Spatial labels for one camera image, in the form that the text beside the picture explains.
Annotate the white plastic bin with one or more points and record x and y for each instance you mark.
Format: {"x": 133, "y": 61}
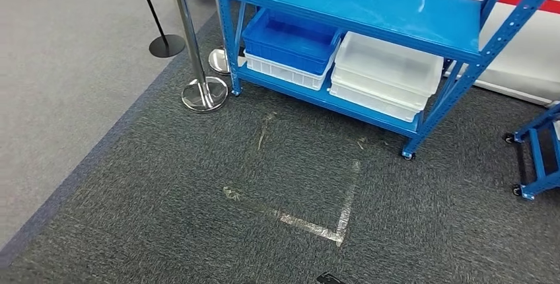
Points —
{"x": 284, "y": 74}

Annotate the angled clear floor tape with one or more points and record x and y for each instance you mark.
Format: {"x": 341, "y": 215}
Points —
{"x": 345, "y": 212}

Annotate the blue plastic bin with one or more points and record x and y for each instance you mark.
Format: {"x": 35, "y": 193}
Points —
{"x": 288, "y": 45}

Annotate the clear floor tape strip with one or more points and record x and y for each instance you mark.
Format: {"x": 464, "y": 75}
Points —
{"x": 264, "y": 133}

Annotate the black thin stanchion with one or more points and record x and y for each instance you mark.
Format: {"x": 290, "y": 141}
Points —
{"x": 168, "y": 46}

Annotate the chrome barrier stanchion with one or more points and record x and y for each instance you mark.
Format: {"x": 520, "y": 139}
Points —
{"x": 217, "y": 61}
{"x": 205, "y": 94}

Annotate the blue steel cart frame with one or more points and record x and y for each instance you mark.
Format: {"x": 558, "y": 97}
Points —
{"x": 536, "y": 159}

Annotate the translucent plastic bin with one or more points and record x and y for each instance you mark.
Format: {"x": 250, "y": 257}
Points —
{"x": 385, "y": 61}
{"x": 372, "y": 100}

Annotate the black robot left leg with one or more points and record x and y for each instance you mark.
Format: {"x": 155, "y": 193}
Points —
{"x": 330, "y": 279}

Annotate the blue metal shelf rack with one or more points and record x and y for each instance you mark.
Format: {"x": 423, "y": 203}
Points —
{"x": 350, "y": 2}

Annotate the white car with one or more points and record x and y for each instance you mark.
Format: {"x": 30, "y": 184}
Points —
{"x": 525, "y": 54}

